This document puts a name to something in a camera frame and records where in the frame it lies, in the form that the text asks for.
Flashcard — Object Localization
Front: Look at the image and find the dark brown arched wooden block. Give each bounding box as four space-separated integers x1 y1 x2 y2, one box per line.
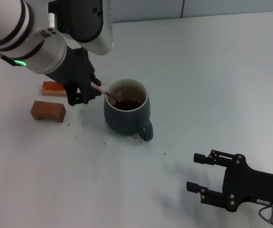
30 100 67 123

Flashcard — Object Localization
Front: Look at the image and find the dark brown coffee liquid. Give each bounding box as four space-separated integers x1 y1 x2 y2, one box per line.
114 99 143 112

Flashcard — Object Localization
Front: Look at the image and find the pink handled metal spoon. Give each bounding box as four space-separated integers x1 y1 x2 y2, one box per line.
90 82 122 104

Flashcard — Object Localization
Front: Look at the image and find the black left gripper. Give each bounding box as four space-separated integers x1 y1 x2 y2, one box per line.
45 46 103 106

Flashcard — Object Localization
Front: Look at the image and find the dark grey ceramic mug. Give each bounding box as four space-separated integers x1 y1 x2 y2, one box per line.
103 77 154 143

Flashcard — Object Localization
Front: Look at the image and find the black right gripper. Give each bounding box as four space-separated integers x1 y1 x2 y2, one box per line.
186 149 273 212

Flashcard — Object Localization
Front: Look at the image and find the light wooden block red stained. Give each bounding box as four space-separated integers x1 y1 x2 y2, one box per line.
41 81 68 97

